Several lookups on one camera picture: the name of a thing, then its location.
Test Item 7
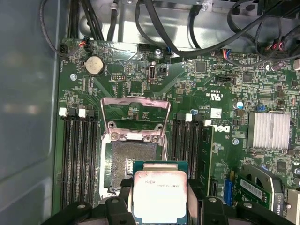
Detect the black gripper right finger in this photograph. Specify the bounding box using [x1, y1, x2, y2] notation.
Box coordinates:
[187, 179, 285, 225]

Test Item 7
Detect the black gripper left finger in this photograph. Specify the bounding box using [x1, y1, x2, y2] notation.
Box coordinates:
[48, 177, 135, 225]

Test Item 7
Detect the silver CPU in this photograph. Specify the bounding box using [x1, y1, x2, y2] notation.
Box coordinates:
[132, 160, 189, 225]

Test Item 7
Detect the thin metal locking lever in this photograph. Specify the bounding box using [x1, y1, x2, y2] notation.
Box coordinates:
[162, 137, 169, 163]

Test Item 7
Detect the metal socket cover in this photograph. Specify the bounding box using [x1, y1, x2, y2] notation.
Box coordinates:
[100, 97, 172, 144]

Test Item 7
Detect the CPU socket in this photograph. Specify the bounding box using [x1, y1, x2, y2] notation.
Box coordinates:
[100, 130, 170, 197]

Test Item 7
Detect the short black expansion slot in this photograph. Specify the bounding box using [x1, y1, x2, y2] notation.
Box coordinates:
[210, 180, 218, 198]

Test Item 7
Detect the blue expansion slot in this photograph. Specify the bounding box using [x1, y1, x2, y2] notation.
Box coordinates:
[224, 179, 233, 205]

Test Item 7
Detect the green RAM stick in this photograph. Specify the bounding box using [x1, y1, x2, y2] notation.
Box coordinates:
[198, 125, 214, 197]

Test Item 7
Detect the silver finned heatsink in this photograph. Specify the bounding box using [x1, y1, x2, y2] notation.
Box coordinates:
[247, 112, 291, 150]

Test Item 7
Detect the green motherboard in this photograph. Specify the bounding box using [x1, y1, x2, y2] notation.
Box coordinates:
[52, 38, 300, 225]

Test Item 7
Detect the black open PC case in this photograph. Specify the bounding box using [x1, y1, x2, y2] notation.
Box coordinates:
[0, 0, 300, 225]

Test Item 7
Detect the silver internal USB port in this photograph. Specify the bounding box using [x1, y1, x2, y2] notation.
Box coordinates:
[148, 61, 157, 83]

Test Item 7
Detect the silver coin cell battery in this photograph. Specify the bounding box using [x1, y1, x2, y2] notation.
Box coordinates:
[84, 55, 105, 76]

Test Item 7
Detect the black clipped cable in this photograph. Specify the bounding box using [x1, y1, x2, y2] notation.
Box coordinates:
[106, 0, 119, 42]

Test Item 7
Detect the black power cable bundle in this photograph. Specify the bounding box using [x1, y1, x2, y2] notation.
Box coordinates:
[67, 0, 105, 42]

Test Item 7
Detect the black sleeved cable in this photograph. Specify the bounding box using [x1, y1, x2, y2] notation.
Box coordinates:
[228, 0, 300, 63]

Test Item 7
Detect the black cable with blue wires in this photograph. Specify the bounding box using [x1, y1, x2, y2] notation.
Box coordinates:
[135, 0, 204, 58]

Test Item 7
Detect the thin black wire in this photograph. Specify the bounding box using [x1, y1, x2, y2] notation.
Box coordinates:
[39, 0, 71, 58]

